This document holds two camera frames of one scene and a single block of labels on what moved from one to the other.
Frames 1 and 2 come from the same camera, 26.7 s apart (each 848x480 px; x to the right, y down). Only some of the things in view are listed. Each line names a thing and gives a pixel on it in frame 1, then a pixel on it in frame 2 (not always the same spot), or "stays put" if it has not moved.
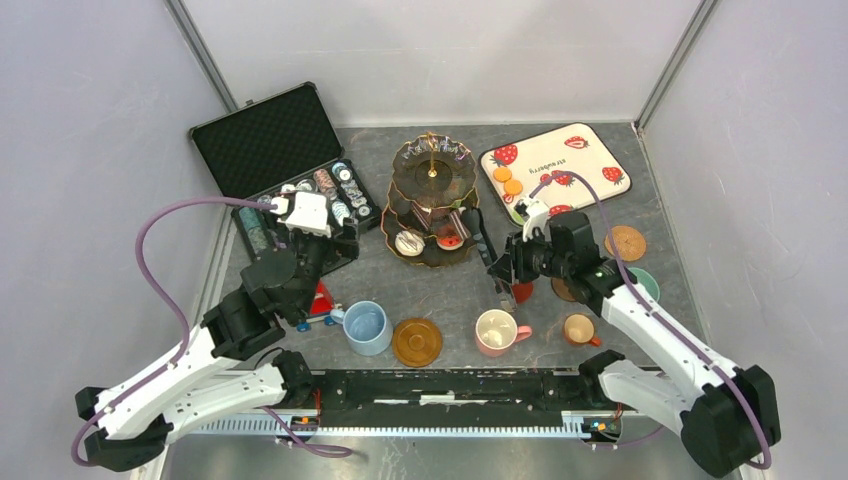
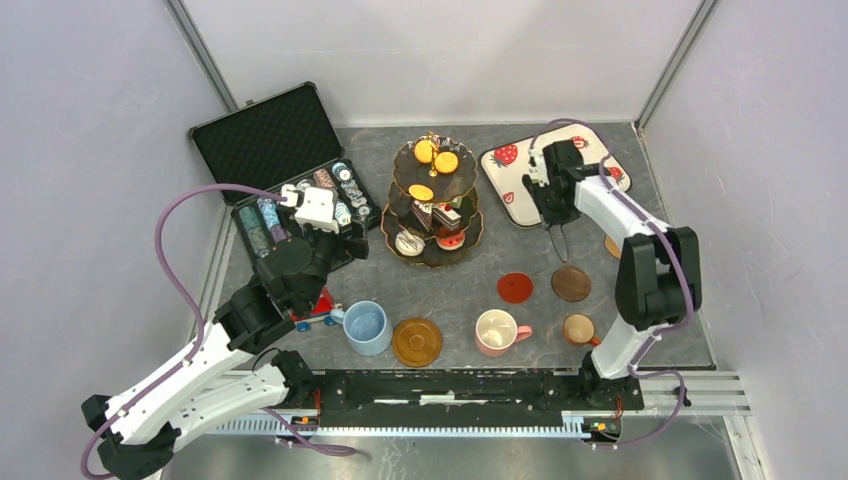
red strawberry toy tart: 449,240 stays put
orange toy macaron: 512,187 → 446,162
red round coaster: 522,291 stays put
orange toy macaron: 502,174 → 423,151
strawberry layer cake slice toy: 460,223 → 447,216
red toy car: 321,308 stays put
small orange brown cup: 579,329 stays put
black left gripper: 338,247 stays put
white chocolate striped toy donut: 409,244 stays put
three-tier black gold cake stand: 423,224 stays put
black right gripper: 511,267 → 552,218
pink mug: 496,332 stays put
